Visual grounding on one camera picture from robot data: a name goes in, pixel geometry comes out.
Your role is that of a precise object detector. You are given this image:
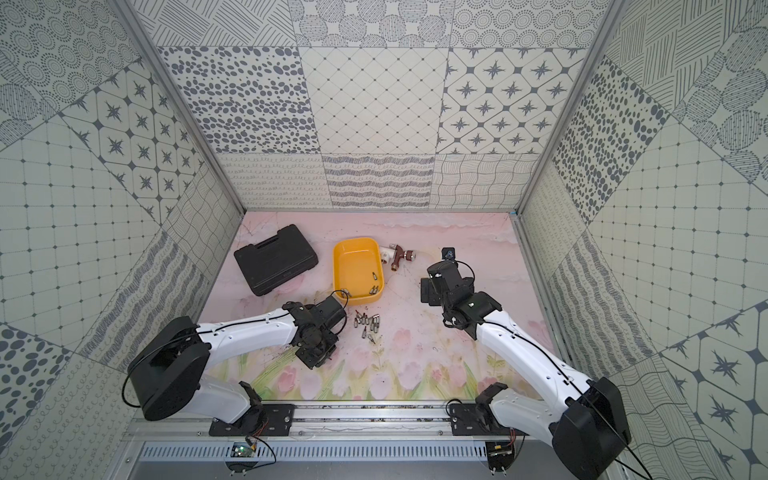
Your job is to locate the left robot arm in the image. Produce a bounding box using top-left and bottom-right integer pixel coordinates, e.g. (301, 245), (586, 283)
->
(121, 295), (347, 434)

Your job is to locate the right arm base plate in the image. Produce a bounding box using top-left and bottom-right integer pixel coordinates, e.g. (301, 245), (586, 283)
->
(445, 400), (527, 437)

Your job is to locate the white slotted cable duct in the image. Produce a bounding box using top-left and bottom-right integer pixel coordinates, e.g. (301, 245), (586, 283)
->
(139, 440), (486, 463)

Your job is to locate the yellow plastic storage box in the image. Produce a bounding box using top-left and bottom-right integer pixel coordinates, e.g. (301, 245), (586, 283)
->
(333, 237), (385, 306)

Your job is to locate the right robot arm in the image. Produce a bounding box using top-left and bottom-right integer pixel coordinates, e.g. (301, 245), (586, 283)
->
(427, 260), (631, 479)

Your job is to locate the pile of silver bits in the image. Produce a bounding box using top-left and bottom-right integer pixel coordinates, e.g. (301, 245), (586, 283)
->
(353, 311), (381, 345)

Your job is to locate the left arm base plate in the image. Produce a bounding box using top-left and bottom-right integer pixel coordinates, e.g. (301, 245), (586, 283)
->
(208, 403), (296, 437)

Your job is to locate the aluminium rail frame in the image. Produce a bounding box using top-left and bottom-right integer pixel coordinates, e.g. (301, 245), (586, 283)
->
(122, 399), (607, 443)

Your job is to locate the black plastic tool case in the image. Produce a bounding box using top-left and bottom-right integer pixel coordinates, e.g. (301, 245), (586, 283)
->
(234, 224), (319, 296)

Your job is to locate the red and white valve fitting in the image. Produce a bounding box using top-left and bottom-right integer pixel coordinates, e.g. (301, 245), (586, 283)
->
(379, 244), (416, 271)

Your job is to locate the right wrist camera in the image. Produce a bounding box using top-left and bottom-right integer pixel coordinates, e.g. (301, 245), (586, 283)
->
(441, 247), (456, 261)

